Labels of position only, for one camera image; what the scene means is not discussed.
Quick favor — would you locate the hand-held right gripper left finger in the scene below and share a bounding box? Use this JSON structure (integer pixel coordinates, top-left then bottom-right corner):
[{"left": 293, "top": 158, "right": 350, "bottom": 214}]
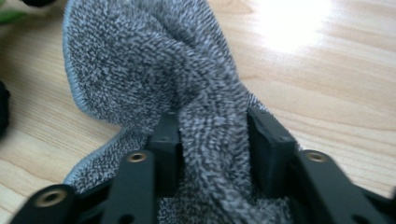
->
[{"left": 145, "top": 111, "right": 185, "bottom": 198}]

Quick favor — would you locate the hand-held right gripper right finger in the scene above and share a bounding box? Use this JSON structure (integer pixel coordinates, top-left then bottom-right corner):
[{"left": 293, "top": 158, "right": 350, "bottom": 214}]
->
[{"left": 247, "top": 106, "right": 299, "bottom": 199}]

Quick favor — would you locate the grey towel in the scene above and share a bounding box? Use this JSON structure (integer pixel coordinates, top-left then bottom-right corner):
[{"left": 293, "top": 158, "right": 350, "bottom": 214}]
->
[{"left": 61, "top": 0, "right": 301, "bottom": 224}]

